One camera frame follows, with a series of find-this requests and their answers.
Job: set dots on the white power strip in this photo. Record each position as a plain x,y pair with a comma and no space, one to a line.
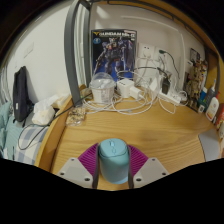
170,96

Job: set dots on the white bottle with red cap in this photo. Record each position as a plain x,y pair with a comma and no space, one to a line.
212,108

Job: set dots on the white wall-mounted box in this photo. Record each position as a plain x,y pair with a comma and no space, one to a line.
189,65

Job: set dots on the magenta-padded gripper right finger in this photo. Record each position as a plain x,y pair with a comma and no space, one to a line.
150,170

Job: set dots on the blue and white spray bottle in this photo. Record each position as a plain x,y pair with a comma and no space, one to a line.
210,87

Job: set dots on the clear snack bag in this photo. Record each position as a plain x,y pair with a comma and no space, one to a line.
76,116

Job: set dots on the grey metal shelf frame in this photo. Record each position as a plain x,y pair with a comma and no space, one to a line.
70,50

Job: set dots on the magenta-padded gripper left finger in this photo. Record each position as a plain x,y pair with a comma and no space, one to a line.
75,170

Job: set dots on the blue striped bedding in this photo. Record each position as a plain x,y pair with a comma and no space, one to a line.
13,140

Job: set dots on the clear domed plastic container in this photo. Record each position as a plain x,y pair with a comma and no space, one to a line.
102,88

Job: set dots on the light blue computer mouse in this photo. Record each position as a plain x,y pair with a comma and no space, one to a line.
113,163

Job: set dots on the robot print model kit box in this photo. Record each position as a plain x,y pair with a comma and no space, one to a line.
113,56

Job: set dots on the white charger block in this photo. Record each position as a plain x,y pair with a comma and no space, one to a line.
125,87

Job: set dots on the brown tree creature figurine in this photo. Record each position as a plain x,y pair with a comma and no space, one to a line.
195,83

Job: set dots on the black bag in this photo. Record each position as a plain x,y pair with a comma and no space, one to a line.
21,95

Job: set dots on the white plastic bag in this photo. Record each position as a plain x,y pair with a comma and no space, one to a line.
43,113

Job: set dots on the small blue bottle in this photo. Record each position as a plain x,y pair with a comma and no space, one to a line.
202,98

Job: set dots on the white wall socket plate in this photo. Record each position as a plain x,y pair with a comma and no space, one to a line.
144,51
158,53

